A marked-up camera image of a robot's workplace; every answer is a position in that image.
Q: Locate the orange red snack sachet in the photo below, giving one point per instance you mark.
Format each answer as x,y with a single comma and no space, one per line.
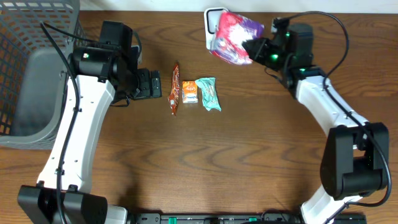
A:
174,94

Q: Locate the white barcode scanner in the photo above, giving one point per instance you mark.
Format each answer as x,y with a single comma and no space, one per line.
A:
211,20

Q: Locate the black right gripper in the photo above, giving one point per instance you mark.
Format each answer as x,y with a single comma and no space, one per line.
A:
260,42

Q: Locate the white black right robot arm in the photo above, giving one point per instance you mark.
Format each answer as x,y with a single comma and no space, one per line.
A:
354,168

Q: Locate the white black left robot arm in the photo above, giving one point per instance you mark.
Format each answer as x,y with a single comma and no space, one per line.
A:
100,75

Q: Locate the grey plastic mesh basket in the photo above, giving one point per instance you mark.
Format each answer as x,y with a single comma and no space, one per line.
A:
33,76

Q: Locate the small orange carton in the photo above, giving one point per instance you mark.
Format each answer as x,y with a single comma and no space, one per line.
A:
189,92

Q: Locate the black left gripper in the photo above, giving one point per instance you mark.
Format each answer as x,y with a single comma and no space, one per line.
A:
144,83

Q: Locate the red purple snack packet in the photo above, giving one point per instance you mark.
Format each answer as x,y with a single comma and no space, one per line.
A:
230,34

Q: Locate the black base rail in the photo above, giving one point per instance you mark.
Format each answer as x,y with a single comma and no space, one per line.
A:
156,218

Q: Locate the teal snack wrapper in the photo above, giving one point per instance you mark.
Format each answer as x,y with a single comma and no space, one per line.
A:
209,95

